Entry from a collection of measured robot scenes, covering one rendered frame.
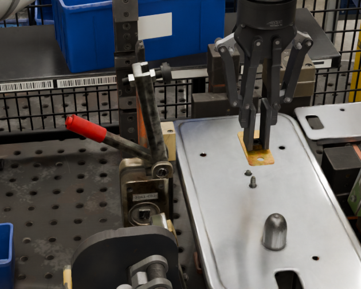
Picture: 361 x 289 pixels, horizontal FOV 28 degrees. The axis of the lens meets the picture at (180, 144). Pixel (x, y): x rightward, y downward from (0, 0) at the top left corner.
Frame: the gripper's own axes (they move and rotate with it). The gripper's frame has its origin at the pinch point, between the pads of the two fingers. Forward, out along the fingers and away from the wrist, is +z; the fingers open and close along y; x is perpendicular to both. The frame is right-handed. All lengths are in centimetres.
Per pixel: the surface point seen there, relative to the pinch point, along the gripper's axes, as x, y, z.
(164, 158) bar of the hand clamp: -1.8, -13.6, 3.2
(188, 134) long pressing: 14.9, -7.3, 11.0
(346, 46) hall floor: 224, 108, 110
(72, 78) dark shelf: 32.4, -25.9, 8.7
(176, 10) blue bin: 36.4, -6.3, -1.5
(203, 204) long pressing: -3.4, -8.1, 11.0
